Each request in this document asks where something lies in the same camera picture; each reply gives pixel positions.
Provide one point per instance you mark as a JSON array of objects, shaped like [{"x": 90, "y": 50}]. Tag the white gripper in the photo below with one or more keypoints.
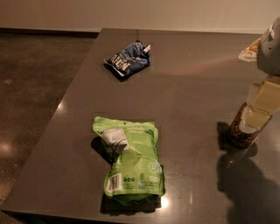
[{"x": 269, "y": 55}]

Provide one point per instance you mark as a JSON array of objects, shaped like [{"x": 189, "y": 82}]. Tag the blue chip bag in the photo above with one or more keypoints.
[{"x": 130, "y": 60}]

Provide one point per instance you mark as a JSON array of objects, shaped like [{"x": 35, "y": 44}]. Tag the green rice chip bag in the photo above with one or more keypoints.
[{"x": 136, "y": 174}]

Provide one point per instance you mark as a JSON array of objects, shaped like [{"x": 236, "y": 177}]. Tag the brown soda can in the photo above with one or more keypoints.
[{"x": 238, "y": 137}]

